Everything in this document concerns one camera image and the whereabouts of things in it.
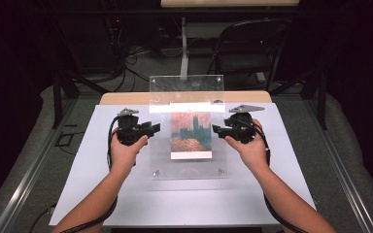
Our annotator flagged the painting print postcard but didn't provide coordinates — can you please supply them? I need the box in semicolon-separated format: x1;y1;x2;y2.
169;111;214;161

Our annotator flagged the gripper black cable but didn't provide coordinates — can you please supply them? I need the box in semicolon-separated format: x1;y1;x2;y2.
57;116;121;233
254;122;304;233

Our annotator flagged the aluminium floor rail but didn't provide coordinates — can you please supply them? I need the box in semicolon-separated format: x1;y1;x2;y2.
305;96;373;233
0;96;79;233

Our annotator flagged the clear acrylic frame panel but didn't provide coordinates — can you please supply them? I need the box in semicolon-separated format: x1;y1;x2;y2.
149;102;227;180
149;75;227;180

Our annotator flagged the person's left hand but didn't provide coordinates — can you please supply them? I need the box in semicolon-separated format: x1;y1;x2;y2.
109;134;150;178

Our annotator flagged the black metal stand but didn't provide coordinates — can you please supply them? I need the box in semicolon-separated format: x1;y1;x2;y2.
271;62;330;131
51;62;110;129

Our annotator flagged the bundle of floor cables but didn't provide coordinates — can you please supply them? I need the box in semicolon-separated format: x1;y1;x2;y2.
102;16;152;93

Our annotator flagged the white desk leg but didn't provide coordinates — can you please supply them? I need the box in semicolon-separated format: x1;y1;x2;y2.
179;17;189;81

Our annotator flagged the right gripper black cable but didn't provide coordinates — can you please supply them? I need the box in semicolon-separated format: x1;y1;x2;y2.
254;122;304;233

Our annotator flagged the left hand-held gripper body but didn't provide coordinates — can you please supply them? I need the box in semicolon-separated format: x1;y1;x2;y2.
111;108;153;147

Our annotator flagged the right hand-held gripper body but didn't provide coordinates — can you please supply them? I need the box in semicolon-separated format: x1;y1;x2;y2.
222;104;266;145

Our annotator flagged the person's right hand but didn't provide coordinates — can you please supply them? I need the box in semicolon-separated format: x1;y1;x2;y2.
224;118;271;173

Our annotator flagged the black folding chair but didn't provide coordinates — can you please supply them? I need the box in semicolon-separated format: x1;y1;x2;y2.
208;18;294;93

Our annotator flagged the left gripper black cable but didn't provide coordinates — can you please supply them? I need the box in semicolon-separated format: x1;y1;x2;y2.
57;116;121;233

